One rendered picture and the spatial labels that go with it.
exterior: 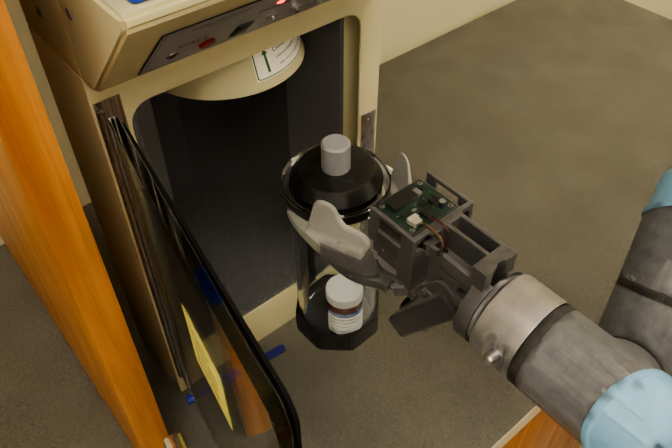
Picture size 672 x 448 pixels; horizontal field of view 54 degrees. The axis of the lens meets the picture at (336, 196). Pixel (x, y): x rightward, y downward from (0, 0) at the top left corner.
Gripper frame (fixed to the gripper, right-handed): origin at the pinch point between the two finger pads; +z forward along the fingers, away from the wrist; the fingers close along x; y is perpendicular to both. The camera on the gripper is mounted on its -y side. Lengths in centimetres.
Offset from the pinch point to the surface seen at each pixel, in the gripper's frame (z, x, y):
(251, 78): 11.0, 1.6, 9.1
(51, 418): 16.5, 32.1, -30.0
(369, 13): 9.0, -12.1, 12.1
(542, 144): 11, -58, -30
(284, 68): 10.9, -2.3, 8.6
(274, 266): 13.0, 0.1, -22.5
